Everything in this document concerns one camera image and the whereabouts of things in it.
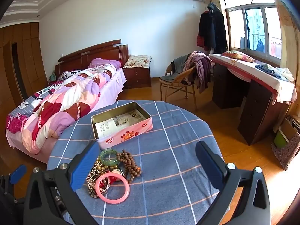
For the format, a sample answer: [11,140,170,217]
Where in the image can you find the window with metal frame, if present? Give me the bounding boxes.
[224,0,282,66]

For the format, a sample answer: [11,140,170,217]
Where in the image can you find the floral cushion on nightstand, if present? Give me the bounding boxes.
[124,55,152,69]

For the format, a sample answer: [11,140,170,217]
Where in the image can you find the wooden bed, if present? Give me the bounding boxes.
[5,41,129,163]

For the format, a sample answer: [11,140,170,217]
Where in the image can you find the purple pillow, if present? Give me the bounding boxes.
[88,57,121,69]

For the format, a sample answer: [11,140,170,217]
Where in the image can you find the pink metal tin box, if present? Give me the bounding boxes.
[91,102,153,150]

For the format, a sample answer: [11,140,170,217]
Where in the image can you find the brown wooden bead bracelet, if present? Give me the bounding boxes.
[116,150,143,184]

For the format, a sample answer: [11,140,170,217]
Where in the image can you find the green jade bangle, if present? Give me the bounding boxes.
[99,149,120,167]

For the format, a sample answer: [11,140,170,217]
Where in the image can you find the small gold bead necklace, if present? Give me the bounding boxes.
[85,160,106,199]

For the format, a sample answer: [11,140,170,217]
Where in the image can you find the dark coats on rack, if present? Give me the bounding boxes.
[197,3,227,54]

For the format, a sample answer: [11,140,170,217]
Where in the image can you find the silver wristwatch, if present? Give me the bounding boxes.
[111,169,125,177]

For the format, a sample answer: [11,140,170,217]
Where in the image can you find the blue plaid tablecloth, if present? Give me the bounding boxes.
[46,100,230,225]

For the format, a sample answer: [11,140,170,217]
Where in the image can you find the pink plastic bangle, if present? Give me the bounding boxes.
[95,172,130,205]

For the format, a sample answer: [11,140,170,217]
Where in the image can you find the white red desk cover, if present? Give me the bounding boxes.
[209,54,297,105]

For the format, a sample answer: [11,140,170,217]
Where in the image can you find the red cord charm bracelet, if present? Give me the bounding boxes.
[99,176,118,190]

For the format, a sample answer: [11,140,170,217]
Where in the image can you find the dark wooden desk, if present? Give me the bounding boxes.
[212,63,288,145]

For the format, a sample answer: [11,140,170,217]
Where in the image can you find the wicker chair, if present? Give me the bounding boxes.
[158,66,198,111]

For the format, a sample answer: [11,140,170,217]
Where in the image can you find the pink patchwork quilt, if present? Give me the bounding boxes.
[6,63,122,155]

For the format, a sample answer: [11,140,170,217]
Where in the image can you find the floral pillow on desk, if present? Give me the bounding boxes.
[222,50,256,63]

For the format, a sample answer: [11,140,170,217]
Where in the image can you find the wooden wardrobe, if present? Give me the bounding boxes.
[1,22,48,106]

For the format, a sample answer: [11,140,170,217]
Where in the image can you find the clothes draped on chair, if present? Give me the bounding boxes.
[159,51,212,93]

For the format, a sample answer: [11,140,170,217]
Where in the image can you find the woven basket with items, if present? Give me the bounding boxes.
[271,115,299,170]

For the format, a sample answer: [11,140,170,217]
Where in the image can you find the folded clothes on desk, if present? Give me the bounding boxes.
[255,64,295,82]

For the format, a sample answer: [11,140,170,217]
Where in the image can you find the dark wooden nightstand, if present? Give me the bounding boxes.
[123,67,151,89]

